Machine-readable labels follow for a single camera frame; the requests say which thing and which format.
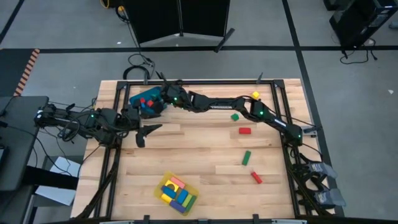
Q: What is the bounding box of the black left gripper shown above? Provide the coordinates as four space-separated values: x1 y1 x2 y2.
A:
123 105 164 136

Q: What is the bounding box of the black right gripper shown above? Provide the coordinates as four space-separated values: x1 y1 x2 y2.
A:
149 82 184 118

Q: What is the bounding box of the pink wooden block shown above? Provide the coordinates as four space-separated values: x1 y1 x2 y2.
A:
170 177 187 189

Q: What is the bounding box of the teal plastic bin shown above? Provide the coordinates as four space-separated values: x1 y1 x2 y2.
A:
129 86 164 119

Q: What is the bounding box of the yellow wooden arch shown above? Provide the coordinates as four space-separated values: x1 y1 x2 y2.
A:
164 179 180 193

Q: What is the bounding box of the yellow translucent plastic bin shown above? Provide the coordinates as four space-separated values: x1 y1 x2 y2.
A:
154 171 200 217

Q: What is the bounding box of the black folding partition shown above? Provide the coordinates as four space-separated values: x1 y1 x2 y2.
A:
123 0 236 54

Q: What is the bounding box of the white paper sheet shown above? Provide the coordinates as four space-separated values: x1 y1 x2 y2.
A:
34 156 82 207

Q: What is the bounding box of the black desk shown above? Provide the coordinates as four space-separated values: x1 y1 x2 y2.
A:
0 95 50 192

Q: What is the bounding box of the grey blue bag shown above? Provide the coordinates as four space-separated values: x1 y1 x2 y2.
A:
313 188 347 208
307 161 338 180

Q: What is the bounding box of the black equipment rack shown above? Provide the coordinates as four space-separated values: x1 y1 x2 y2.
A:
323 0 398 50

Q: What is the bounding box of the black coiled floor cable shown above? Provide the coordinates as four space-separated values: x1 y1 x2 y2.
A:
123 53 163 81

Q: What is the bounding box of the black aluminium table frame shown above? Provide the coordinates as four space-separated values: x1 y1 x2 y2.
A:
74 79 332 220

